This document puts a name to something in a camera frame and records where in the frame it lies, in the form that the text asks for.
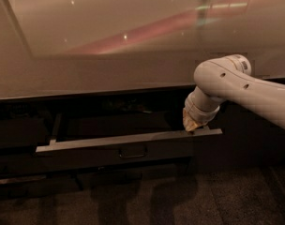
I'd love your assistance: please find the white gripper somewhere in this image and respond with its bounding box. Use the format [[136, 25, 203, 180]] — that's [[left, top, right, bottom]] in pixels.
[[183, 98, 219, 132]]

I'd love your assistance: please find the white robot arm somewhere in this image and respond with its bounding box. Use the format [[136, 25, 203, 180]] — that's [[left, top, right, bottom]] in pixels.
[[183, 54, 285, 132]]

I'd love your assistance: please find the dark left top drawer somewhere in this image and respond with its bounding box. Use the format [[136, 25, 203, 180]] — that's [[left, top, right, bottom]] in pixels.
[[0, 118, 50, 149]]

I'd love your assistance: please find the dark left middle drawer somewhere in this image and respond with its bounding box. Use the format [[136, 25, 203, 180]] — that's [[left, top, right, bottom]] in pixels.
[[0, 154, 41, 174]]

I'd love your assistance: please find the dark left bottom drawer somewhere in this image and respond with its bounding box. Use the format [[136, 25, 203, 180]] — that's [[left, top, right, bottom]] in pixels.
[[0, 174, 83, 200]]

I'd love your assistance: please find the dark right cabinet door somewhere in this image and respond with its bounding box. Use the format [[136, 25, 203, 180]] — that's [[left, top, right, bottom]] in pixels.
[[187, 82, 285, 175]]

